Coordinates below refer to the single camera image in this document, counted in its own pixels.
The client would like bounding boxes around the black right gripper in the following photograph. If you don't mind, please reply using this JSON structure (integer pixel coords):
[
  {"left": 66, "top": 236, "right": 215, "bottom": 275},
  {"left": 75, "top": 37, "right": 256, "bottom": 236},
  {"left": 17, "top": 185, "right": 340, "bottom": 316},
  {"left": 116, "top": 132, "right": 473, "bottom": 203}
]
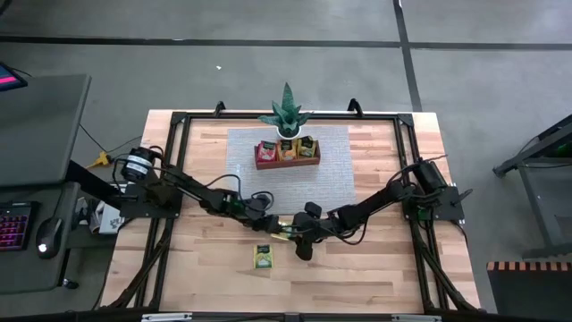
[{"left": 285, "top": 211, "right": 337, "bottom": 262}]

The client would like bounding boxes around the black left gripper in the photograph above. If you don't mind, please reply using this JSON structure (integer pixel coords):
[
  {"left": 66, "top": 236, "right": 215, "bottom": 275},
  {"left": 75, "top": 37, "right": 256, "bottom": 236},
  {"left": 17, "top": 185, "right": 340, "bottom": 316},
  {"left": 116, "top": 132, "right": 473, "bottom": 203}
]
[{"left": 243, "top": 206, "right": 285, "bottom": 235}]

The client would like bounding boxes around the brown wooden compartment tray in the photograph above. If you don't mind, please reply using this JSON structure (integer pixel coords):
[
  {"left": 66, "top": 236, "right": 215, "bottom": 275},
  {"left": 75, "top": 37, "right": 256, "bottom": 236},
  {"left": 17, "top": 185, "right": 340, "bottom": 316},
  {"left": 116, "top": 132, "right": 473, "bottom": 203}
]
[{"left": 253, "top": 138, "right": 322, "bottom": 171}]

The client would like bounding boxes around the red strawberry tea bag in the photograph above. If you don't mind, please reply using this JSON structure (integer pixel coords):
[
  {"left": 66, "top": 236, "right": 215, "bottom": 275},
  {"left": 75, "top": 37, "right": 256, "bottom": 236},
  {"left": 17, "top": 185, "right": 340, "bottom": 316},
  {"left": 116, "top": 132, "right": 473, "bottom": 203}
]
[{"left": 257, "top": 140, "right": 278, "bottom": 162}]

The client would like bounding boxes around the orange mango tea bag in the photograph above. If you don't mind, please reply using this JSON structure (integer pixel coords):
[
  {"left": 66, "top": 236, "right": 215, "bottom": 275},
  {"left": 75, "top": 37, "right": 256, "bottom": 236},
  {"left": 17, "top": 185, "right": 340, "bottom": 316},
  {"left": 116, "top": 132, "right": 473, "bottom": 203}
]
[{"left": 276, "top": 138, "right": 299, "bottom": 162}]

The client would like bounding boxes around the grey woven placemat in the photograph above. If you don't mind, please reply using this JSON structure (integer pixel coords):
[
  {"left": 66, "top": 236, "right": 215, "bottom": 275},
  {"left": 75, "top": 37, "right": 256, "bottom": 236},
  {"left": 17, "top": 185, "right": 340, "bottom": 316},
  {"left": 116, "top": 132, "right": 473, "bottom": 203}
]
[{"left": 224, "top": 124, "right": 358, "bottom": 216}]

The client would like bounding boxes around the green plant in white pot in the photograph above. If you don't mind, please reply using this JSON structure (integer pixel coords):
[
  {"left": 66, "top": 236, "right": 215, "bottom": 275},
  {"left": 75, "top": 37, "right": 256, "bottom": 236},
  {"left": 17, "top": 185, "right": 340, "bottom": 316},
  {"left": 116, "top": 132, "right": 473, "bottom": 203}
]
[{"left": 257, "top": 81, "right": 314, "bottom": 140}]

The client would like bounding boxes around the white printed cardboard box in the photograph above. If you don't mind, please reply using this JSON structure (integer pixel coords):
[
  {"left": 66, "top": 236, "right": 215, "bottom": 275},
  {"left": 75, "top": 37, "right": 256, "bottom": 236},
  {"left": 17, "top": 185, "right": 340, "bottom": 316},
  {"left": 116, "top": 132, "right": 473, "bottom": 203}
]
[{"left": 96, "top": 200, "right": 126, "bottom": 236}]

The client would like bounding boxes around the black computer mouse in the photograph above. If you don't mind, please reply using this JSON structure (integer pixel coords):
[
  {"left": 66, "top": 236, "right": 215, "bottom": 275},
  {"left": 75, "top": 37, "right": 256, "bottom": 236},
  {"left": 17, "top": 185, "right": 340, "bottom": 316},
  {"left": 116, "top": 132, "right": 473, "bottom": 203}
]
[{"left": 34, "top": 216, "right": 64, "bottom": 259}]

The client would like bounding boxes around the black equipment stand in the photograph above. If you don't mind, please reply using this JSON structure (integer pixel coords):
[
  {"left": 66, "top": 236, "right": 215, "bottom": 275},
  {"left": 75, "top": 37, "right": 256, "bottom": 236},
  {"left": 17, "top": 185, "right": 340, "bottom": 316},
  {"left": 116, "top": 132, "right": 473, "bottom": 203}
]
[{"left": 492, "top": 114, "right": 572, "bottom": 261}]

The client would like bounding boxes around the black box with striped edge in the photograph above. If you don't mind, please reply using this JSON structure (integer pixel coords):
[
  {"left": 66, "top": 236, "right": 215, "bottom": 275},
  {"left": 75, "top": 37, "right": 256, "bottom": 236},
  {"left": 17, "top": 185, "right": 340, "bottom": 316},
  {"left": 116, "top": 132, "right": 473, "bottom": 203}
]
[{"left": 485, "top": 260, "right": 572, "bottom": 322}]

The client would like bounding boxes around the dark grey desk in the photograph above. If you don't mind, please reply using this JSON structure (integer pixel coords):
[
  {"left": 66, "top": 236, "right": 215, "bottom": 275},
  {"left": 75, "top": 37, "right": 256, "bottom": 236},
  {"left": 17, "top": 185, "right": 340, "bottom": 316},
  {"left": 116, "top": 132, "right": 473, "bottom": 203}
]
[{"left": 0, "top": 181, "right": 81, "bottom": 296}]

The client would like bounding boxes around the black backlit keyboard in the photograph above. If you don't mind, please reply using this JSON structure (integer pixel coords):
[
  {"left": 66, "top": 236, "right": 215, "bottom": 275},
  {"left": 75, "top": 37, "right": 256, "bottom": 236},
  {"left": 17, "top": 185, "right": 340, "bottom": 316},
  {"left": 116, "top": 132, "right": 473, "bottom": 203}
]
[{"left": 0, "top": 201, "right": 33, "bottom": 252}]

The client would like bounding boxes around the flat display screen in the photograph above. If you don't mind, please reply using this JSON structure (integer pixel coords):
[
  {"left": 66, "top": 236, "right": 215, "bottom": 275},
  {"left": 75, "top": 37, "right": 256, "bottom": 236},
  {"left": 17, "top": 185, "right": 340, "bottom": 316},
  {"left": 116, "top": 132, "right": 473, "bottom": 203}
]
[{"left": 0, "top": 61, "right": 29, "bottom": 93}]

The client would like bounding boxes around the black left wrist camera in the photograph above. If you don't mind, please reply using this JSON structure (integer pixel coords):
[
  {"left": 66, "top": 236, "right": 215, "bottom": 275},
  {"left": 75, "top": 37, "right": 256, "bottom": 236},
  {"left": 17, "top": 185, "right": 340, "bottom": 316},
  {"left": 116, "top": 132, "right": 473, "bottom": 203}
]
[{"left": 249, "top": 191, "right": 274, "bottom": 211}]

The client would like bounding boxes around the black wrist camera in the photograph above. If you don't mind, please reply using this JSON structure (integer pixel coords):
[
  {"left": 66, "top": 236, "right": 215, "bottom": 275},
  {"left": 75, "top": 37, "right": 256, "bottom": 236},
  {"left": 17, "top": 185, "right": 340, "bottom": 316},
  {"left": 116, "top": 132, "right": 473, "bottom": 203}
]
[
  {"left": 249, "top": 191, "right": 274, "bottom": 211},
  {"left": 303, "top": 200, "right": 324, "bottom": 219}
]

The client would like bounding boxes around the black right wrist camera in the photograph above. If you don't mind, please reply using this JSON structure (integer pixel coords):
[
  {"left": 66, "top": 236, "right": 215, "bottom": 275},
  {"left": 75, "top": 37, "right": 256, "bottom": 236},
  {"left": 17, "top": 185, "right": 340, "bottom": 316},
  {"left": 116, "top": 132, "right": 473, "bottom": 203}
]
[{"left": 303, "top": 200, "right": 324, "bottom": 219}]

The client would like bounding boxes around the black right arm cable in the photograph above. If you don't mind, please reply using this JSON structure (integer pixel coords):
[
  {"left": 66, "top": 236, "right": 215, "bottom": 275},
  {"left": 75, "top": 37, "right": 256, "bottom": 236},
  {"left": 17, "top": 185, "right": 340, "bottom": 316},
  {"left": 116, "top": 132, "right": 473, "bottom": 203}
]
[{"left": 332, "top": 214, "right": 373, "bottom": 247}]

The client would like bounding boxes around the black aluminium table frame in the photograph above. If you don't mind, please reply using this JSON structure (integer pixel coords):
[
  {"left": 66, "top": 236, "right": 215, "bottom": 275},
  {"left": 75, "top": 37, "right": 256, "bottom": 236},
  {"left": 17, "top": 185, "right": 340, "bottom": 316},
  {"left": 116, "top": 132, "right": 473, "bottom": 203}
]
[{"left": 100, "top": 109, "right": 482, "bottom": 314}]

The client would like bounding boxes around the white metal bracket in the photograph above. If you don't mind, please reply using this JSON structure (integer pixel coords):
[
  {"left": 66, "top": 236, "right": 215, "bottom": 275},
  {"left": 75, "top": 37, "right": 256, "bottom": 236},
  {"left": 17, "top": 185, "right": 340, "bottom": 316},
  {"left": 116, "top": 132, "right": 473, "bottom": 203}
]
[
  {"left": 141, "top": 312, "right": 193, "bottom": 322},
  {"left": 391, "top": 314, "right": 442, "bottom": 322}
]

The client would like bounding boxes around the yellow cable connector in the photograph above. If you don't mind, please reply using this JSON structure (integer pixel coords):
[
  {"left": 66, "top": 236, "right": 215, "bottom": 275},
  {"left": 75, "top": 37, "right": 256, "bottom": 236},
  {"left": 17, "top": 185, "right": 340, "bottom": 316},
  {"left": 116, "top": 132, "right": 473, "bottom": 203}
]
[{"left": 87, "top": 150, "right": 113, "bottom": 170}]

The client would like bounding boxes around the black floor cable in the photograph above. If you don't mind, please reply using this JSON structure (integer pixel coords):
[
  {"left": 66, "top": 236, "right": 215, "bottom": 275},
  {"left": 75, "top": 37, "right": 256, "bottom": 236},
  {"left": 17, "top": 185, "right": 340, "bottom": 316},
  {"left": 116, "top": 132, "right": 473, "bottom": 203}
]
[{"left": 78, "top": 123, "right": 144, "bottom": 156}]

